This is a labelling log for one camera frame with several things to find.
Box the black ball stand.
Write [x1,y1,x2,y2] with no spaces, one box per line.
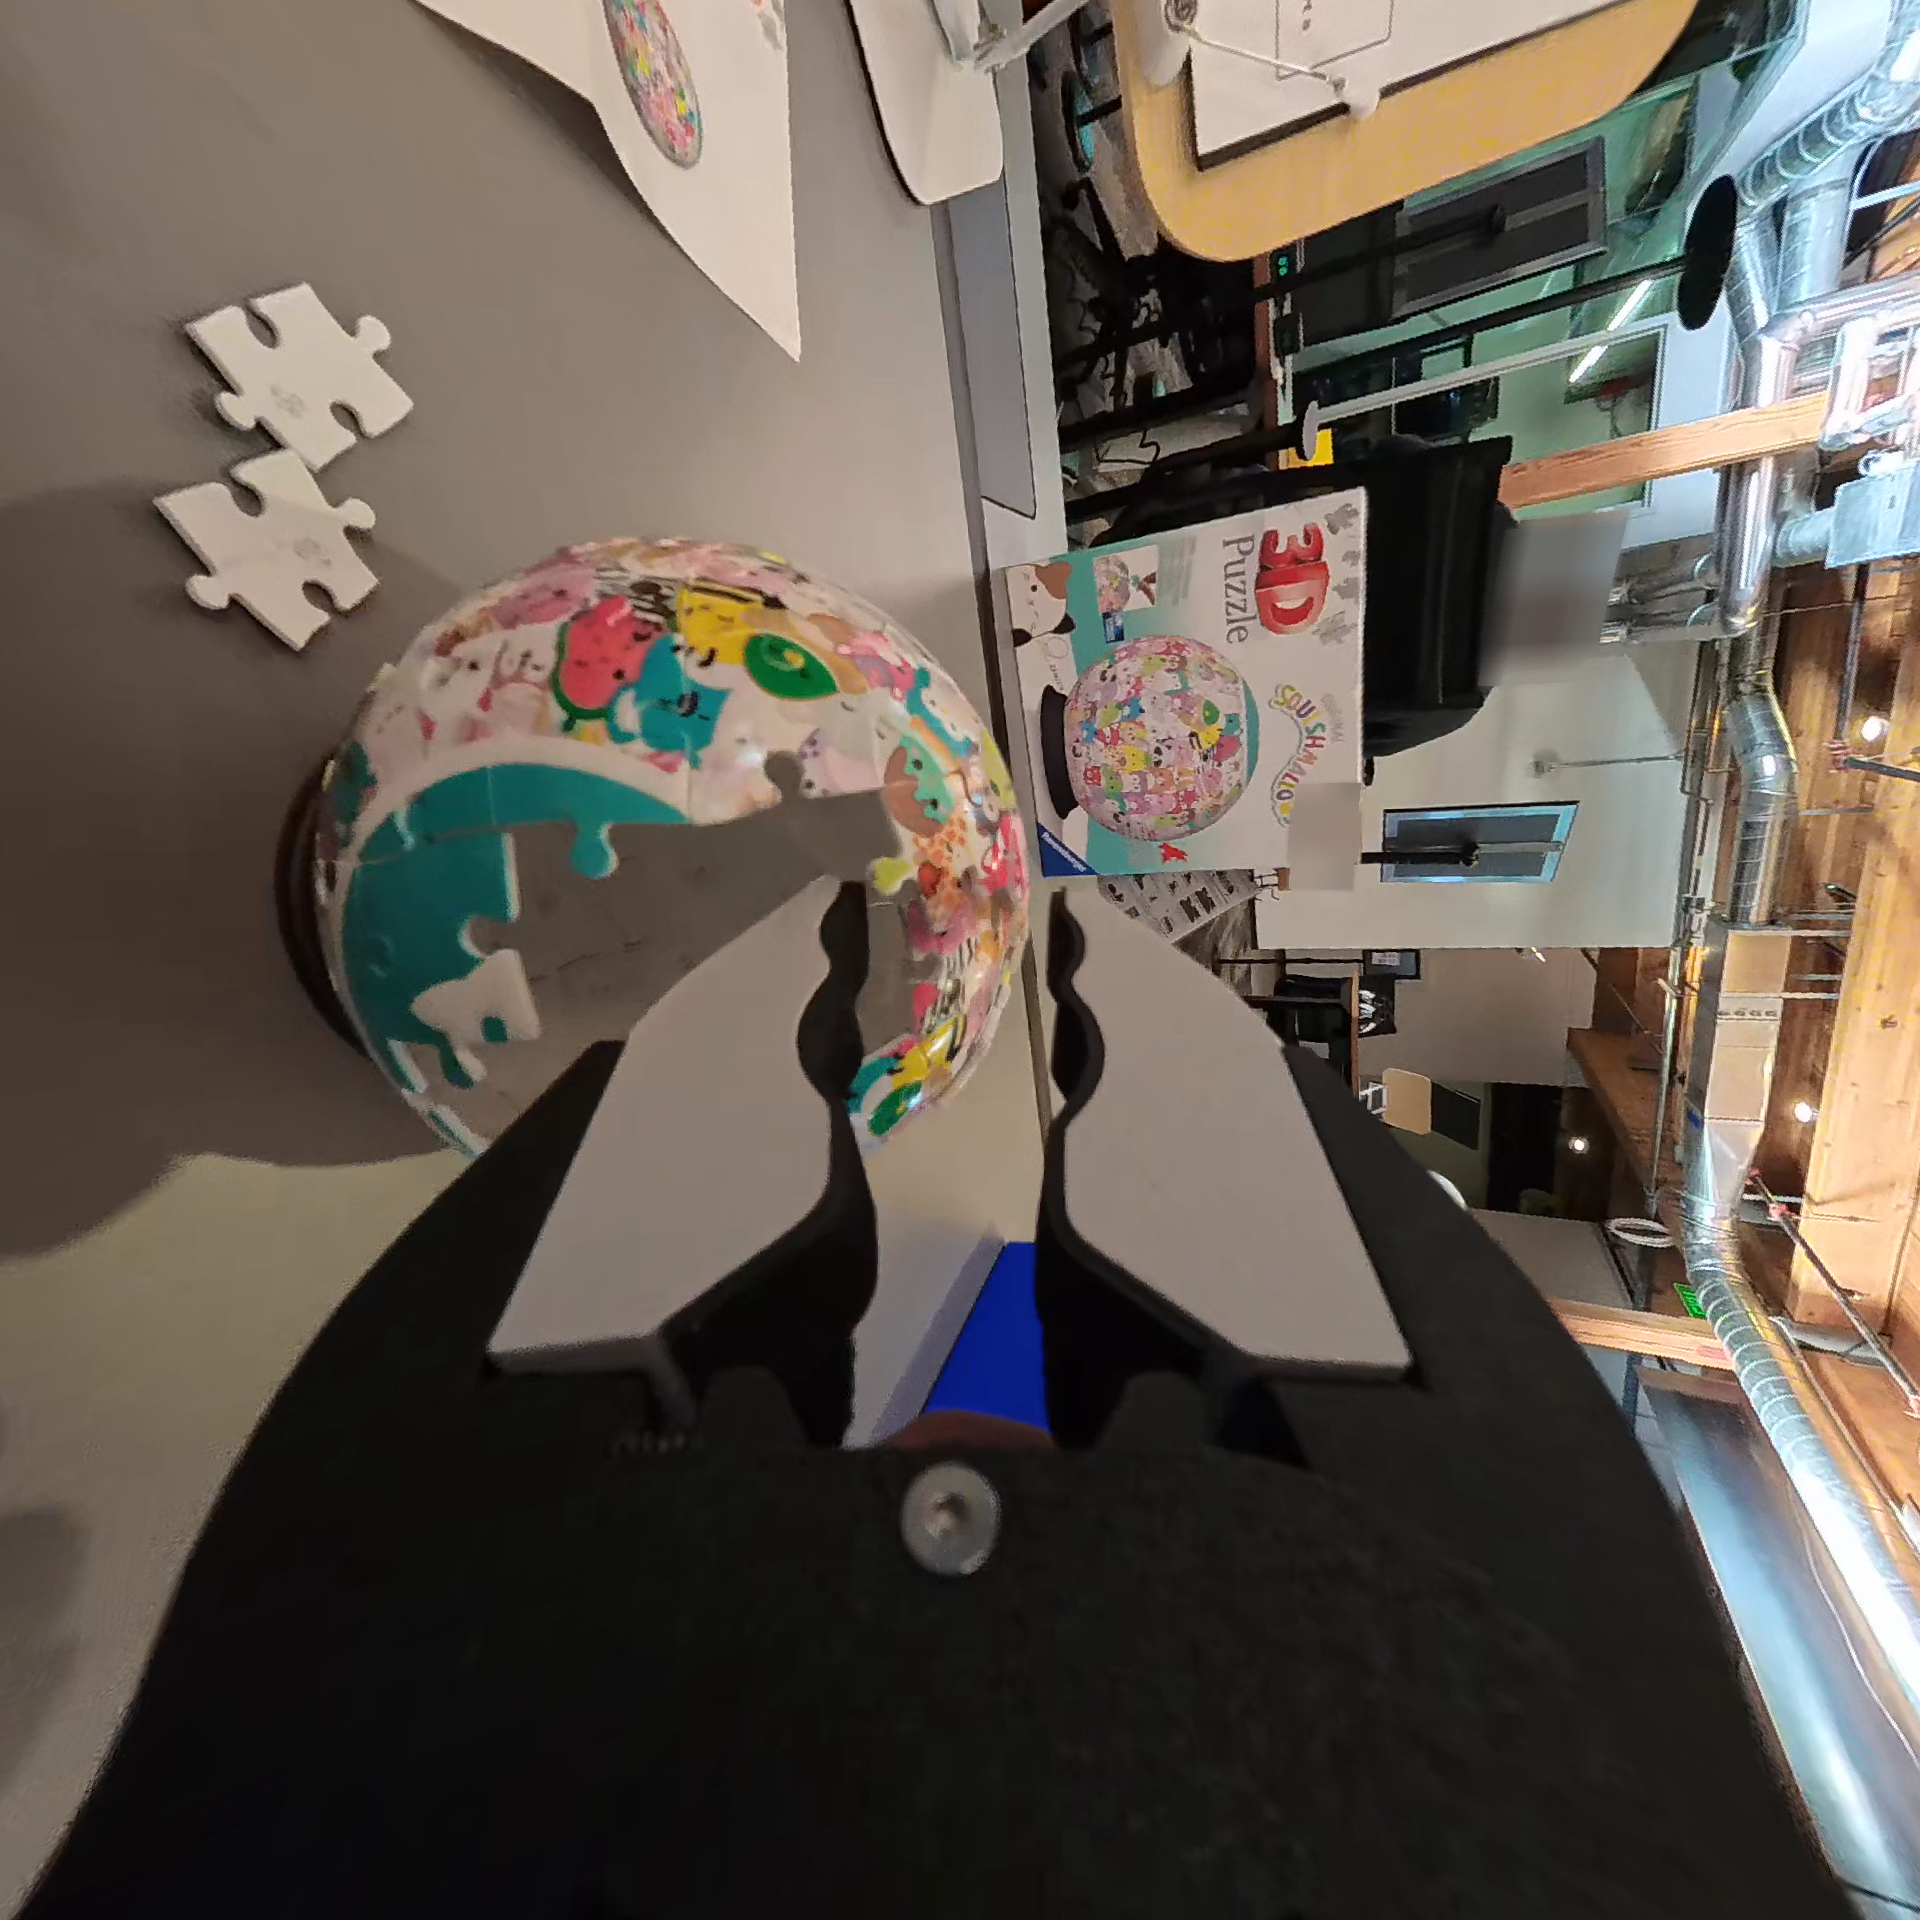
[274,749,358,1044]

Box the printed sticker sheet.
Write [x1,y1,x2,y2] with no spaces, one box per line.
[412,0,803,362]

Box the printed puzzle box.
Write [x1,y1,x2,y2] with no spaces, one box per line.
[1002,487,1371,888]

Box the wooden board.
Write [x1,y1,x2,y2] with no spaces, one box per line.
[1109,0,1706,266]

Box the black disc floor lamp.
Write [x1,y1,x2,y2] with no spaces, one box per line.
[1275,172,1743,345]

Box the silver ventilation duct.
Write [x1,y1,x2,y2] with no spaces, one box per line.
[1710,31,1920,640]
[1670,645,1920,1645]

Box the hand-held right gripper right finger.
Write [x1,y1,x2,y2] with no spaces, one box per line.
[1034,888,1416,1452]

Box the grey flat panel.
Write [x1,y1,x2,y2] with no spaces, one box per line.
[942,193,1042,522]

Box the colourful puzzle ball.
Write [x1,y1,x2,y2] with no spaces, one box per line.
[306,537,1036,1160]

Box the blue plastic bin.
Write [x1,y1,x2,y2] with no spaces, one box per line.
[919,1242,1046,1431]

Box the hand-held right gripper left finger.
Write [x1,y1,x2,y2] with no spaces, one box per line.
[487,876,878,1448]

